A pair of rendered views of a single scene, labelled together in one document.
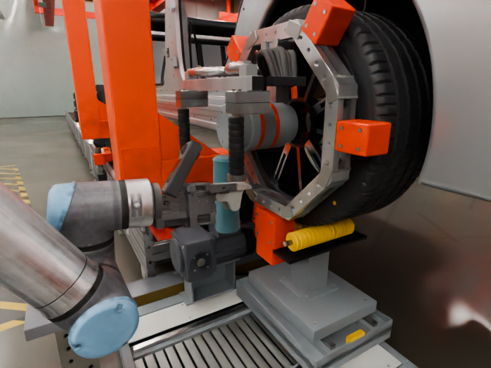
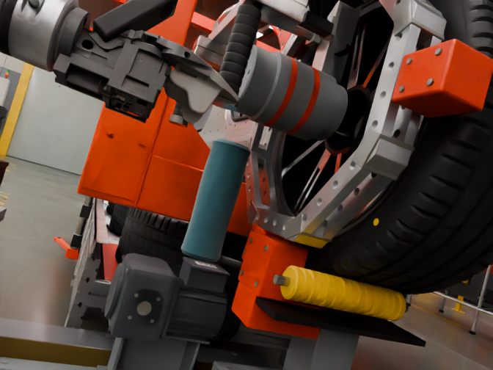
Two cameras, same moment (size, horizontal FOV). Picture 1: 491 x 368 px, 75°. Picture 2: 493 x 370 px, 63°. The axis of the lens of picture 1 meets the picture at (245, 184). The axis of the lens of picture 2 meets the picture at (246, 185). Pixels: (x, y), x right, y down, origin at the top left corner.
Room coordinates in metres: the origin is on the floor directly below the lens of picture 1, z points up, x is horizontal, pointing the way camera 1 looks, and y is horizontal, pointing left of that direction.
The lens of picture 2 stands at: (0.15, -0.14, 0.62)
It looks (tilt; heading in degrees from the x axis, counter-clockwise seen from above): 2 degrees up; 10
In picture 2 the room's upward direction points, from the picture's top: 16 degrees clockwise
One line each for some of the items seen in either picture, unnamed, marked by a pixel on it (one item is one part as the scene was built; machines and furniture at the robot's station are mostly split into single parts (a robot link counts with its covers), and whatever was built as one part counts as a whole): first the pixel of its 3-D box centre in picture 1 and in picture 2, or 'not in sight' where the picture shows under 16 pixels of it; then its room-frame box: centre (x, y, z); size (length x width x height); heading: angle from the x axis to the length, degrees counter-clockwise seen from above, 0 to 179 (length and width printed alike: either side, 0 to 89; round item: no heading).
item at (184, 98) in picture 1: (191, 98); (213, 54); (1.02, 0.17, 0.93); 0.09 x 0.05 x 0.05; 120
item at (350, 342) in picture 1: (306, 305); not in sight; (1.07, -0.24, 0.13); 0.50 x 0.36 x 0.10; 30
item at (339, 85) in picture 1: (277, 124); (316, 108); (0.98, -0.10, 0.85); 0.54 x 0.07 x 0.54; 30
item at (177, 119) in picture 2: (184, 131); (188, 91); (1.01, 0.19, 0.83); 0.04 x 0.04 x 0.16
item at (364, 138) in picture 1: (362, 136); (440, 81); (0.71, -0.26, 0.85); 0.09 x 0.08 x 0.07; 30
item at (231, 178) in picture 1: (236, 147); (237, 54); (0.71, 0.02, 0.83); 0.04 x 0.04 x 0.16
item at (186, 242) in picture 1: (223, 257); (184, 327); (1.23, 0.10, 0.26); 0.42 x 0.18 x 0.35; 120
